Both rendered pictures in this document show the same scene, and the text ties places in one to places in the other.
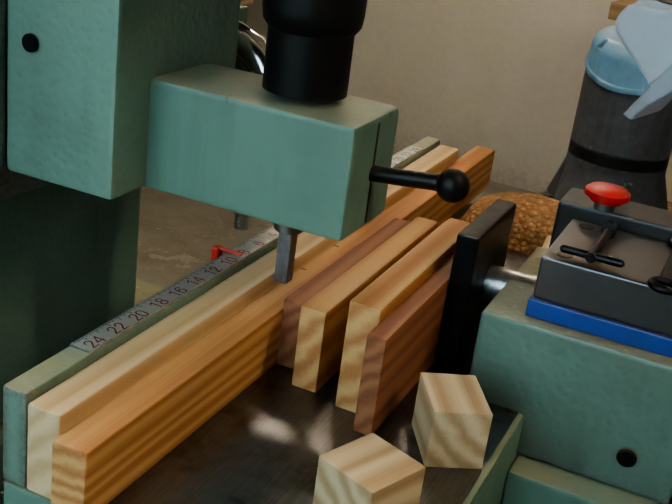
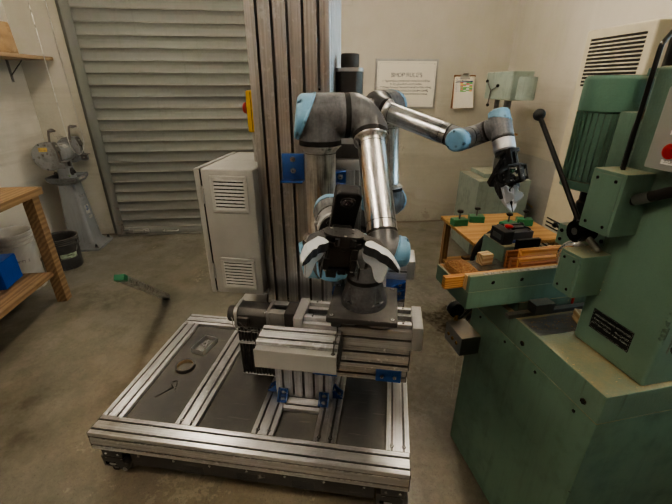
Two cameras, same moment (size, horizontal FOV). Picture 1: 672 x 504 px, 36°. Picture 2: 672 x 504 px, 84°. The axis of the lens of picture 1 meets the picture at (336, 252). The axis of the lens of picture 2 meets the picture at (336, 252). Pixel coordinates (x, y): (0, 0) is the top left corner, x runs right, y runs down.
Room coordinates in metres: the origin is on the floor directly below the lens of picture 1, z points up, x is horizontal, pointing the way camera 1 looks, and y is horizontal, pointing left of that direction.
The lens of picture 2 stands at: (1.87, 0.53, 1.48)
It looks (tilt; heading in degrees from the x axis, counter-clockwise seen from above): 24 degrees down; 236
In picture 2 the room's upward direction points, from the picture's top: straight up
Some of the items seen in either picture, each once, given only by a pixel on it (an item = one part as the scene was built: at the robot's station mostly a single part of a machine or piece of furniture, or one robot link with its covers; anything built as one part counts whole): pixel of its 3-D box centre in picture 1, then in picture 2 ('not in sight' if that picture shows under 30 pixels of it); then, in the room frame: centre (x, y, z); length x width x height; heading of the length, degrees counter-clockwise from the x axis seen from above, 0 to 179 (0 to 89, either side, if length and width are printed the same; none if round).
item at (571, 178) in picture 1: (610, 184); (364, 288); (1.20, -0.32, 0.87); 0.15 x 0.15 x 0.10
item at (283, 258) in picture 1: (287, 244); not in sight; (0.61, 0.03, 0.97); 0.01 x 0.01 x 0.05; 68
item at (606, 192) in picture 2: not in sight; (614, 201); (0.83, 0.17, 1.23); 0.09 x 0.08 x 0.15; 68
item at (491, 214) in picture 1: (519, 290); (520, 247); (0.64, -0.13, 0.95); 0.09 x 0.07 x 0.09; 158
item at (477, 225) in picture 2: not in sight; (493, 252); (-0.55, -0.96, 0.32); 0.66 x 0.57 x 0.64; 154
